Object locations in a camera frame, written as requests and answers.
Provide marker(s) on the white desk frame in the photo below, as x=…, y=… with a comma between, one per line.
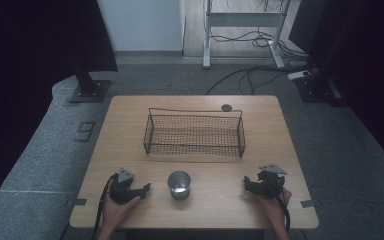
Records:
x=243, y=20

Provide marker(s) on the metal cup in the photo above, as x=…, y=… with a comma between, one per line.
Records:
x=179, y=188

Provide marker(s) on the black curtain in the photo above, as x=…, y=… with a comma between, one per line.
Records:
x=30, y=50
x=363, y=66

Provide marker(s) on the white power strip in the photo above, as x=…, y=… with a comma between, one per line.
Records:
x=298, y=74

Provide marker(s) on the black stand with base plate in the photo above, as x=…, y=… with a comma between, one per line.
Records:
x=316, y=88
x=90, y=90

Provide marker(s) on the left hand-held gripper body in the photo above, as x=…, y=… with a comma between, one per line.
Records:
x=121, y=191

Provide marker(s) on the grey tape piece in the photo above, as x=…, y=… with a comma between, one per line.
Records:
x=307, y=203
x=80, y=201

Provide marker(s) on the person's left hand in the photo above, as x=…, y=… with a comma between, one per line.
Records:
x=115, y=210

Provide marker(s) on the person's right hand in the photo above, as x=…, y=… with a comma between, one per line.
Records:
x=275, y=208

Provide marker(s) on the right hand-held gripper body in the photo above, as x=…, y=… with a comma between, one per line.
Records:
x=270, y=183

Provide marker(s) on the round grey table grommet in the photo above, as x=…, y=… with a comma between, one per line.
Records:
x=226, y=107

